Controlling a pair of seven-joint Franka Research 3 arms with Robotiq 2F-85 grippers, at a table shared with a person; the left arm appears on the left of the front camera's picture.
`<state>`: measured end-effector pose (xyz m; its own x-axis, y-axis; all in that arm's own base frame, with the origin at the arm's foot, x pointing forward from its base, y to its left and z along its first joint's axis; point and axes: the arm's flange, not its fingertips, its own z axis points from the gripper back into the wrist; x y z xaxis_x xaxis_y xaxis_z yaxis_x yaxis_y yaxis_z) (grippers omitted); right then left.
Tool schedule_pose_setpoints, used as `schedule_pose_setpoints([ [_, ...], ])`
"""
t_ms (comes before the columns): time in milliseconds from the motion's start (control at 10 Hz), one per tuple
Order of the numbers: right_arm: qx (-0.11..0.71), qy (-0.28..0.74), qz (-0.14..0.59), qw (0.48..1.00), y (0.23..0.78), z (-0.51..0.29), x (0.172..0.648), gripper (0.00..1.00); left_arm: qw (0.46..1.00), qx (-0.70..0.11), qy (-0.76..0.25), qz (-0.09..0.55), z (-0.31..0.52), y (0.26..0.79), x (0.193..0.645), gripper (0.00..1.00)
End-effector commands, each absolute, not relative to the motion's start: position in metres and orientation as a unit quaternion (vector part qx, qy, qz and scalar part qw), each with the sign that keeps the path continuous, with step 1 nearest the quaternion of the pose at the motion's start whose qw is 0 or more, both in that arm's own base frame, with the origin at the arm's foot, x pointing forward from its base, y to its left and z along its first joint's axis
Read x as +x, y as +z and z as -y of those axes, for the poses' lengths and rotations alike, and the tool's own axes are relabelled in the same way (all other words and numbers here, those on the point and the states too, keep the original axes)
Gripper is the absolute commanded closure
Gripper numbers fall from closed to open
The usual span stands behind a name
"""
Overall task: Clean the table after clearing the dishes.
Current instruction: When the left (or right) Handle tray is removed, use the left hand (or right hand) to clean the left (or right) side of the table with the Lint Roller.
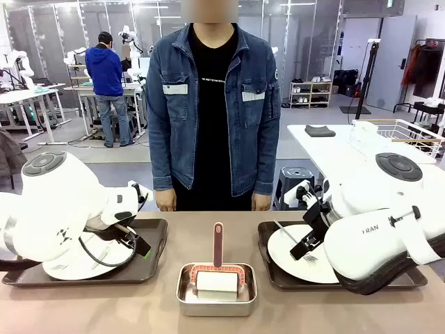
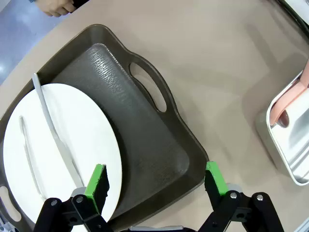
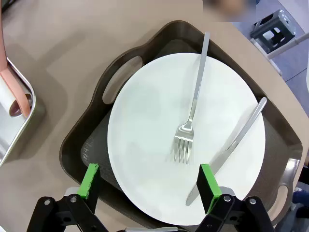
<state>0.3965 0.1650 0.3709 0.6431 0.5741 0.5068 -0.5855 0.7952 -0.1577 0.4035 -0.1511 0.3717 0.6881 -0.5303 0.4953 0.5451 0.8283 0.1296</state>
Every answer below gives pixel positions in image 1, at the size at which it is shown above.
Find person in blue hoodie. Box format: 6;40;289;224
85;31;136;149

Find pink brown lint roller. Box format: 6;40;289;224
189;221;246;297

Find black braided right arm sleeve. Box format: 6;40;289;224
335;239;445;296

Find wooden shoe rack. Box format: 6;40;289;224
289;81;333;109

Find white wire dish rack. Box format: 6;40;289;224
350;118;445;164

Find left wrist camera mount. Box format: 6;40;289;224
130;180;150;212

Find white side table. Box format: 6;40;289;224
286;123;445;175

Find black bags by wall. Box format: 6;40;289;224
332;69;359;97

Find person's left hand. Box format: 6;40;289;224
251;191;272;212

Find person's left forearm denim sleeve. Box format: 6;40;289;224
253;121;281;195

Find black rolling cart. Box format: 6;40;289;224
393;100;445;136

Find person's right hand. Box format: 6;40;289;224
155;189;177;212

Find clothes rack with coats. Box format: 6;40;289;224
392;38;445;114

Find person in denim jacket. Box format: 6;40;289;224
145;22;282;212

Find grey coat on stand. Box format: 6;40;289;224
0;127;29;191

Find folded dark grey cloth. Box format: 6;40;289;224
305;125;337;138

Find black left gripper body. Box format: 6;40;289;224
83;222;139;250

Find white round plate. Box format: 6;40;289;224
267;224;340;285
42;229;138;281

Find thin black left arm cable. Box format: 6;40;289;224
78;228;137;269

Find white background work table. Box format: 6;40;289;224
0;88;72;145
64;85;147;140

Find rectangular metal container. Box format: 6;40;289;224
176;262;258;317

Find dark grey plastic stool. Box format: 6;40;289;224
273;166;316;212

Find black tripod stand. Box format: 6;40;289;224
354;39;382;121

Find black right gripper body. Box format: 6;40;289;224
301;200;332;243

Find dark brown serving tray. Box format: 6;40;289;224
1;218;168;287
257;221;428;292

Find person's right forearm denim sleeve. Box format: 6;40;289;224
147;121;175;191

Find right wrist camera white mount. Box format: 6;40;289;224
283;180;316;207

